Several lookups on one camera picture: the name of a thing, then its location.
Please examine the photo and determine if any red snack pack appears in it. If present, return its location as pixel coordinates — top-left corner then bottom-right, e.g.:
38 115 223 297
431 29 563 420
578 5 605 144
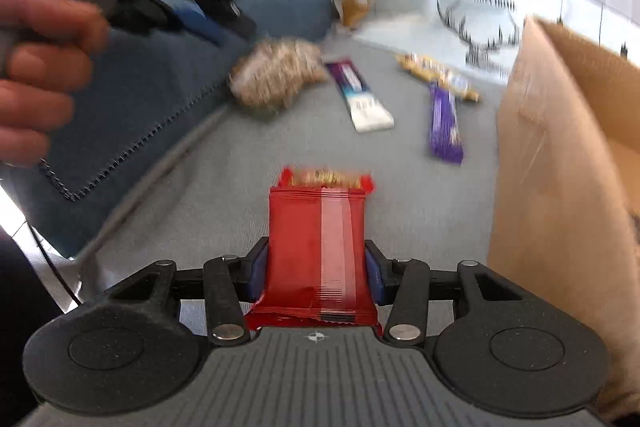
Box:
245 166 382 333

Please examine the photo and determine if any open cardboard box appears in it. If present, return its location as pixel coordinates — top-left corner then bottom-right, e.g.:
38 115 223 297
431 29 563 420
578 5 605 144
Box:
488 18 639 426

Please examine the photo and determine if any white purple snack bar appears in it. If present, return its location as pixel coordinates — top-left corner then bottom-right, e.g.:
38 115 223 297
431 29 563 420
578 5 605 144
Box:
326 58 395 133

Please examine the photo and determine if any person's left hand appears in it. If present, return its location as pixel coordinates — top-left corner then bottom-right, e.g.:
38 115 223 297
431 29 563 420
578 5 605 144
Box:
1 0 108 166

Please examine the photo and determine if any purple candy pack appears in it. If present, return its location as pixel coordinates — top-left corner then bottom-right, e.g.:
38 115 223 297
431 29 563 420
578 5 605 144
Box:
428 84 463 165

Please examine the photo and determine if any blue sofa armrest cushion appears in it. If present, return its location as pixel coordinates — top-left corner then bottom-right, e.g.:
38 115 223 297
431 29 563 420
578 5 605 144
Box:
6 0 335 258

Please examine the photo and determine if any clear puffed grain snack bag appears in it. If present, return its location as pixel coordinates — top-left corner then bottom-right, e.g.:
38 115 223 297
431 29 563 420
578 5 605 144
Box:
229 38 329 114

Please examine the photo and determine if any yellow candy pack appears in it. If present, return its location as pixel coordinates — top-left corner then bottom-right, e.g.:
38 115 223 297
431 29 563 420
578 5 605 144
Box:
395 53 480 103

